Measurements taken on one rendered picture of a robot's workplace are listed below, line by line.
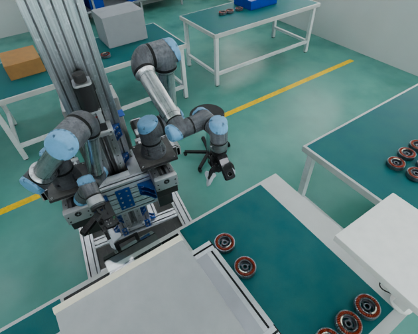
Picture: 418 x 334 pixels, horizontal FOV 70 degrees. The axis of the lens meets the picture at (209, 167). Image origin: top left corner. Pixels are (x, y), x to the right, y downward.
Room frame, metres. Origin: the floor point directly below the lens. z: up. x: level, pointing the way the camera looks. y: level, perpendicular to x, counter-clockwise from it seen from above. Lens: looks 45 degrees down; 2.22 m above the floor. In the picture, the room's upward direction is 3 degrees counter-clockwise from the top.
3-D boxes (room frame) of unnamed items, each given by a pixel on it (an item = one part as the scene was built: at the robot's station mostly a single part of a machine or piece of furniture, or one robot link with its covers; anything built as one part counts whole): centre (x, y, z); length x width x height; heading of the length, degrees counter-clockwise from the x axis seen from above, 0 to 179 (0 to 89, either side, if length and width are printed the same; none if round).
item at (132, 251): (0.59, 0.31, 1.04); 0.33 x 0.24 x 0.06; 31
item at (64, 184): (1.13, 0.78, 1.09); 0.15 x 0.15 x 0.10
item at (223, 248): (0.84, -0.06, 0.77); 0.11 x 0.11 x 0.04
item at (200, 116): (1.04, 0.02, 1.45); 0.11 x 0.11 x 0.08; 31
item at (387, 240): (0.54, -0.72, 0.98); 0.37 x 0.35 x 0.46; 121
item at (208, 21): (4.63, -0.74, 0.38); 1.90 x 0.90 x 0.75; 121
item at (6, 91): (3.35, 1.36, 0.38); 2.20 x 0.90 x 0.75; 121
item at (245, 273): (0.69, -0.16, 0.77); 0.11 x 0.11 x 0.04
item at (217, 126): (0.97, -0.05, 1.45); 0.09 x 0.08 x 0.11; 31
